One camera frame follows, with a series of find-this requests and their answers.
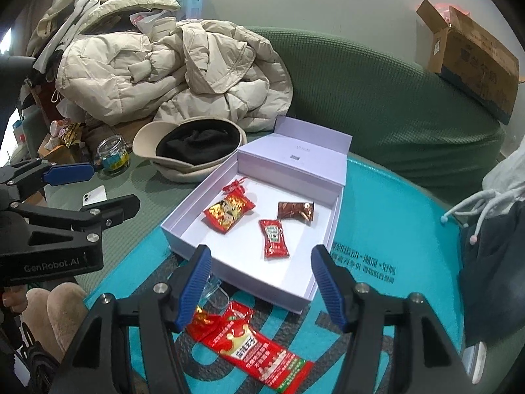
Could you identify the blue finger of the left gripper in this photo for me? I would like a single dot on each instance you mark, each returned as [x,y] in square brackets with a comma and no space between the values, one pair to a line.
[62,174]
[113,212]

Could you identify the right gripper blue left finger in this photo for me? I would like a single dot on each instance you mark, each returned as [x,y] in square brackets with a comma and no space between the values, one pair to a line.
[187,284]

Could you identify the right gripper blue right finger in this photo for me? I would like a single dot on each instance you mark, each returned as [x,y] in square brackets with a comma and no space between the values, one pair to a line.
[336,285]

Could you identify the red Heinz ketchup sachet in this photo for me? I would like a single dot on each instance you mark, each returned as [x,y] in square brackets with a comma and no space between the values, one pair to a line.
[274,241]

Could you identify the red snack packet with children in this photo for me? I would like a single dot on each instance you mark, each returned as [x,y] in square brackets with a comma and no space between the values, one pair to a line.
[223,215]

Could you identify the long red spicy strip packet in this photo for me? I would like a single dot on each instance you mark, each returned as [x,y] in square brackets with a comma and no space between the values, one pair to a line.
[232,338]

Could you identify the white smartphone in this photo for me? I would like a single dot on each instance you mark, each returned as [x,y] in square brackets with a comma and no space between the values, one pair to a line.
[96,195]

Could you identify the dark brown sauce sachet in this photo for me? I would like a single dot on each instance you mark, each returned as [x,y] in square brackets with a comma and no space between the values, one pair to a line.
[301,211]

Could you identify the glass jar blue label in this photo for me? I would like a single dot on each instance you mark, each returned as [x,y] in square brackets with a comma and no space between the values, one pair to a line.
[113,154]

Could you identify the beige plush slipper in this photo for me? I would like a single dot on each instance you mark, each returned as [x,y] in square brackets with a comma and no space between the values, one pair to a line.
[54,316]

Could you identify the white open gift box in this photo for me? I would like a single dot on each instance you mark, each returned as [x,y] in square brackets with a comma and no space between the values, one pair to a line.
[299,162]

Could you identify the beige bucket hat black lining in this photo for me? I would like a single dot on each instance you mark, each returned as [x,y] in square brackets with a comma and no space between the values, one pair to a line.
[189,151]

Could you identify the dark blue jeans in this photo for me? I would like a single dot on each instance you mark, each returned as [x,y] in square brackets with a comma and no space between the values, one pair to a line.
[491,281]

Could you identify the beige puffer jacket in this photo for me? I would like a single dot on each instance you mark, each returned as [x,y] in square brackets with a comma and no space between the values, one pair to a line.
[181,70]

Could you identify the light blue tissue box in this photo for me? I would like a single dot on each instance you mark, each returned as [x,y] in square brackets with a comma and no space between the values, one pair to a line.
[189,9]

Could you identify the brown cardboard box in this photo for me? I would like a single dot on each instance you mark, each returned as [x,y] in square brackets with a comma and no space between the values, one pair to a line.
[472,59]

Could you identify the grey hoodie with drawstrings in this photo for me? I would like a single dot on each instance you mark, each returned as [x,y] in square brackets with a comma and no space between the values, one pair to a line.
[501,188]

